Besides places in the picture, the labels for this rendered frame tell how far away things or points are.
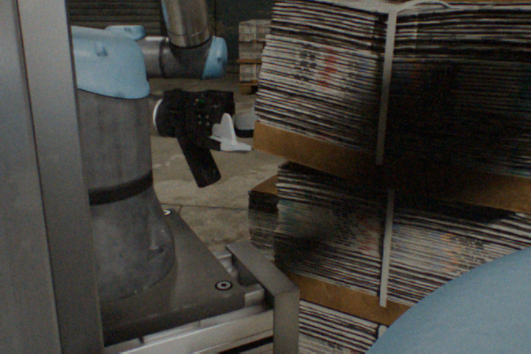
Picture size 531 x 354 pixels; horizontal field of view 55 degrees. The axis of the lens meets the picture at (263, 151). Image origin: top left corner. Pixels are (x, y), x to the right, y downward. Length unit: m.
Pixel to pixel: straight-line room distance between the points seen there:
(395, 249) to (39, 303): 0.63
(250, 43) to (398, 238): 5.39
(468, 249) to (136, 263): 0.45
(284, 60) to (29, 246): 0.57
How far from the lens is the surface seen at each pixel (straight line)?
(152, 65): 0.93
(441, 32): 0.65
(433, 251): 0.76
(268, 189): 1.35
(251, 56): 6.07
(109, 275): 0.48
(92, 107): 0.44
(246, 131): 0.88
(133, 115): 0.46
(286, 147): 0.74
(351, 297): 0.83
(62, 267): 0.21
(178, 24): 0.87
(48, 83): 0.19
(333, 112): 0.69
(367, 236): 0.78
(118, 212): 0.47
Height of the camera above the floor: 1.07
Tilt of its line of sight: 16 degrees down
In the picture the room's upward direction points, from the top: straight up
